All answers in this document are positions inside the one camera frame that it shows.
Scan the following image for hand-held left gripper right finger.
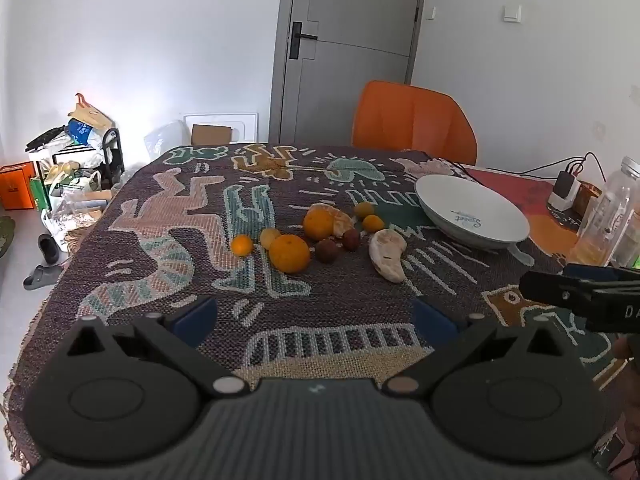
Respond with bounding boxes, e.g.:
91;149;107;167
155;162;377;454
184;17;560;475
382;297;572;402

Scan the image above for large orange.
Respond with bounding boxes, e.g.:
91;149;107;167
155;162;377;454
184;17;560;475
269;234;312;274

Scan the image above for black charger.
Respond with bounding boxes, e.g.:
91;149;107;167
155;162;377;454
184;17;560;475
554;170;577;201

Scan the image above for peeled mandarin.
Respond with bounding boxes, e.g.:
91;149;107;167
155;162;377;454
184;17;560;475
310;202;357;239

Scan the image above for white power strip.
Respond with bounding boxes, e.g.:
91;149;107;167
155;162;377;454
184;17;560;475
547;179;583;212

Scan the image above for dark slipper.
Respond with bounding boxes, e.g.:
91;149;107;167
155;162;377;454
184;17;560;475
39;233;61;264

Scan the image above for paper bag with orange handle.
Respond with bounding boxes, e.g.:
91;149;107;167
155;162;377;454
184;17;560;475
69;93;115;131

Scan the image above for orange chair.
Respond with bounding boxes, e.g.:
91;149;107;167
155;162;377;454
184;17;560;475
351;80;478;166

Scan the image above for grey slipper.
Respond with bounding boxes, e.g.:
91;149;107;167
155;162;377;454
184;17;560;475
23;264;65;291

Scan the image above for blue and white bag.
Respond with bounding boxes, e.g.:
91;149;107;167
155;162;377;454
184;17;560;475
65;119;103;149

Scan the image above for cardboard box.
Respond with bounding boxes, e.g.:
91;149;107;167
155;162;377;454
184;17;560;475
190;124;241;147

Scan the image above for clear plastic bag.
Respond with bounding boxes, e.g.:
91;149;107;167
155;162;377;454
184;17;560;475
144;120;192;165

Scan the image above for black charging cable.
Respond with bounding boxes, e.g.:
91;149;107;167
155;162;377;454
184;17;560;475
487;152;609;182

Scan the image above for white board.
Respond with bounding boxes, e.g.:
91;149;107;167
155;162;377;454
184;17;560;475
183;112;260;145

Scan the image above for clear plastic bottle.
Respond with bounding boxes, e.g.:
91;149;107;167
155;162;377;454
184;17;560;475
575;156;640;267

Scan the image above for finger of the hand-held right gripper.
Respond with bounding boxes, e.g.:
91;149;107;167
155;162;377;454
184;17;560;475
561;263;640;288
518;270;601;312

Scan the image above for orange printed mat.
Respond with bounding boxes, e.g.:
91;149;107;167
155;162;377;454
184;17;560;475
465;165;601;262

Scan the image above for white plastic bags pile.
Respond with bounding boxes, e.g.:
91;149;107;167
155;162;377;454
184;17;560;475
40;197;107;252

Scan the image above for peeled pomelo piece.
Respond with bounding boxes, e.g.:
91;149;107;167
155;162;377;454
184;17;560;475
368;229;408;284

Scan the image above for black flat item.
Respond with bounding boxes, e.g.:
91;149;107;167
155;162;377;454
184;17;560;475
26;127;68;152

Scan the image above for patterned woven blanket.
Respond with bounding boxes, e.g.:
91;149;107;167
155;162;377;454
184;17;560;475
0;142;632;476

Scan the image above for white plate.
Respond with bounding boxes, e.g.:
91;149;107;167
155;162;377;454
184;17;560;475
414;174;531;251

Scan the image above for orange box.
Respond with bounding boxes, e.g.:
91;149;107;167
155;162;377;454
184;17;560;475
0;163;37;211

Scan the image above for black door handle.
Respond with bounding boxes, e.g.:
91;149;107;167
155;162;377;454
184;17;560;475
289;21;319;59

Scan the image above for green rug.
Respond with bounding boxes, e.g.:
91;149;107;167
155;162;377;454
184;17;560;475
0;216;17;259

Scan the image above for person's right hand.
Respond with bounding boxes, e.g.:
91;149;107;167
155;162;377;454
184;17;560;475
614;334;640;376

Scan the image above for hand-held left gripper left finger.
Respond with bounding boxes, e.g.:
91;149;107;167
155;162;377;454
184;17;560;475
59;296;251;398

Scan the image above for medium orange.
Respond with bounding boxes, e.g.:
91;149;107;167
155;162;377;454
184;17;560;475
303;209;336;241

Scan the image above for black metal rack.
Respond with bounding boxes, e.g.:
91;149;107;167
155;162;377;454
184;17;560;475
27;129;124;211

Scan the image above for grey door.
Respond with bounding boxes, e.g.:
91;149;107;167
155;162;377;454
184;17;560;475
269;0;429;147

